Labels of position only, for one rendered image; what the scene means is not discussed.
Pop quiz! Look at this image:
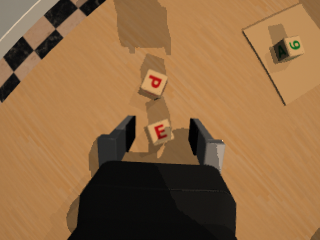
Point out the wooden letter block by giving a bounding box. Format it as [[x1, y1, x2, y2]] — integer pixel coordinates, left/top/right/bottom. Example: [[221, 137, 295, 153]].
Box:
[[147, 118, 174, 145], [274, 35, 305, 62], [141, 69, 168, 99]]

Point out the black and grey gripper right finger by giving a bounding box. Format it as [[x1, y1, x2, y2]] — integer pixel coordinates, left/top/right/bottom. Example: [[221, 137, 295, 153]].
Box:
[[188, 118, 225, 174]]

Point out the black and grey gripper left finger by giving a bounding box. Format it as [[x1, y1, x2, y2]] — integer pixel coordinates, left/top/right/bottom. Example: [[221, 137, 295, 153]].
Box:
[[97, 115, 136, 168]]

